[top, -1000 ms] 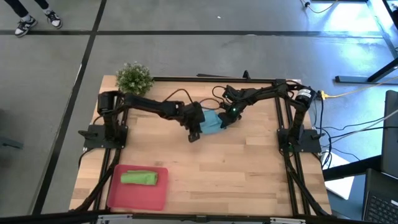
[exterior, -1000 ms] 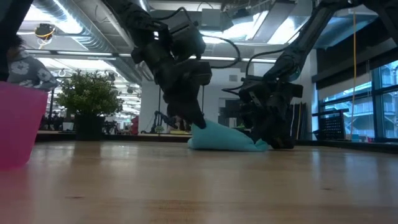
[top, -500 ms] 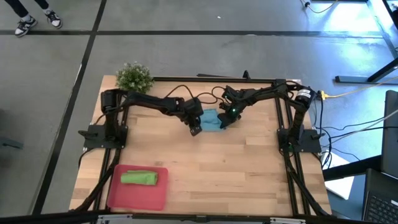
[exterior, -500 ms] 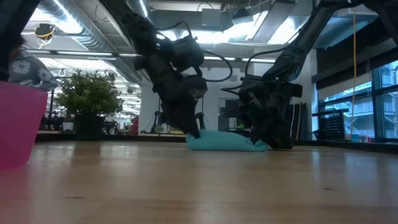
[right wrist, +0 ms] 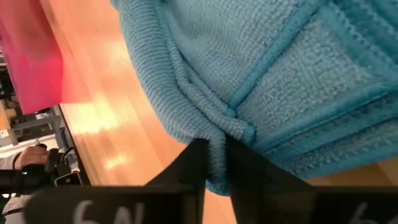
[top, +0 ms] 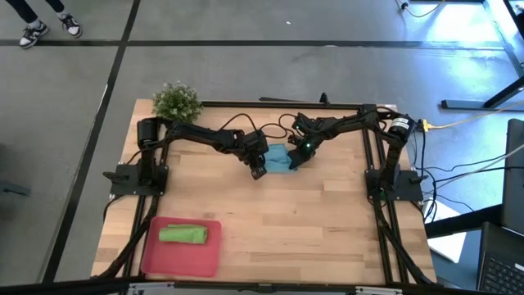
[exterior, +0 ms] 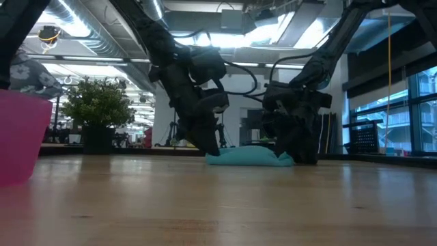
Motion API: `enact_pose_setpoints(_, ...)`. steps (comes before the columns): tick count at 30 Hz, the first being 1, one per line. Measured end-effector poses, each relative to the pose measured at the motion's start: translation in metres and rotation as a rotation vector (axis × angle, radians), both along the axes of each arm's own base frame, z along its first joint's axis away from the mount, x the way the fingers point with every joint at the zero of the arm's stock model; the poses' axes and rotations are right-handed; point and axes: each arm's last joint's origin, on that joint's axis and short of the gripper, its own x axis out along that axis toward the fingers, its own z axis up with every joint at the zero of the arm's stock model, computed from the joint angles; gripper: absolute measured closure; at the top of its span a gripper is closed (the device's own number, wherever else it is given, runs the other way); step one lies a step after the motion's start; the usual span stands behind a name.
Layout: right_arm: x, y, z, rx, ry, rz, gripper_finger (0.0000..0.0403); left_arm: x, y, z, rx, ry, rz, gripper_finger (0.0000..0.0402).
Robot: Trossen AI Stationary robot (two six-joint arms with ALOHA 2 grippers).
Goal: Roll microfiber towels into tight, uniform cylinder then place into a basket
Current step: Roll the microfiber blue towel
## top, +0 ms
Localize green potted plant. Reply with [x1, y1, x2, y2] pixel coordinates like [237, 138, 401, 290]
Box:
[151, 80, 204, 128]

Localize black laptop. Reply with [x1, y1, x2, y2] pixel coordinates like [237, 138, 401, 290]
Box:
[477, 220, 524, 295]

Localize black table clamp bar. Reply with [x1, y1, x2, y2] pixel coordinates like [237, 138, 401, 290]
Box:
[259, 92, 332, 106]

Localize black floor cable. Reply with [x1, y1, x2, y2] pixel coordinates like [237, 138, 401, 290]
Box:
[413, 134, 524, 214]

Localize black desk leg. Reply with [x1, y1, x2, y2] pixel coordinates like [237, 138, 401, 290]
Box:
[425, 202, 504, 238]
[440, 75, 524, 111]

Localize white paper sheet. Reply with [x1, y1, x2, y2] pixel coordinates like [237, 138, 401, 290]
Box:
[425, 198, 468, 264]

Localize pink plastic basket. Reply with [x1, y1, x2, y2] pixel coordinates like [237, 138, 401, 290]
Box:
[141, 216, 223, 279]

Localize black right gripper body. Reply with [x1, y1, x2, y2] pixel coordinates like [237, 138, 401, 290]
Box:
[291, 113, 328, 159]

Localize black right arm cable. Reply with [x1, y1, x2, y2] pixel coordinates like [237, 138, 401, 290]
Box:
[278, 113, 298, 132]

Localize person's feet in sneakers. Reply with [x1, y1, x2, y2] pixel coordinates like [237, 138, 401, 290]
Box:
[6, 0, 83, 50]

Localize blue microfiber towel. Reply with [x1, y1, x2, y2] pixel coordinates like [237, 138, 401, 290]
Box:
[264, 143, 300, 175]

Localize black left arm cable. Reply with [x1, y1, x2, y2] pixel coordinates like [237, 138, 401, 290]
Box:
[216, 112, 287, 140]

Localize green microfiber towel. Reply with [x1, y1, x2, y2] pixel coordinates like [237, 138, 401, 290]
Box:
[158, 224, 209, 246]

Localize person's black white shoe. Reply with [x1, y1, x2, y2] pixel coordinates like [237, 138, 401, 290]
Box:
[18, 20, 50, 50]
[59, 13, 83, 39]

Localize black aluminium table frame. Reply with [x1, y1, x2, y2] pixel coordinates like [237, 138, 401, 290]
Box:
[92, 100, 437, 288]

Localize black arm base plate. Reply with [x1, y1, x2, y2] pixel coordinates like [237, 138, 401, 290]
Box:
[365, 169, 423, 202]
[109, 163, 169, 197]

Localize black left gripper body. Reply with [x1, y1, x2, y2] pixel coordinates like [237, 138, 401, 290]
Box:
[241, 129, 270, 167]

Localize yellow floor cable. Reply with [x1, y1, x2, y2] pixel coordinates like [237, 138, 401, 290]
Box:
[421, 99, 524, 130]

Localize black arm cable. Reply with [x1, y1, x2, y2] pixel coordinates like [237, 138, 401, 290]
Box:
[216, 112, 287, 140]
[278, 113, 298, 132]

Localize cable with black plug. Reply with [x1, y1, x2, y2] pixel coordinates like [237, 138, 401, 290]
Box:
[395, 0, 447, 20]

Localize black monitor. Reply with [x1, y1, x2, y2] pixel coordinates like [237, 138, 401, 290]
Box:
[501, 118, 524, 237]

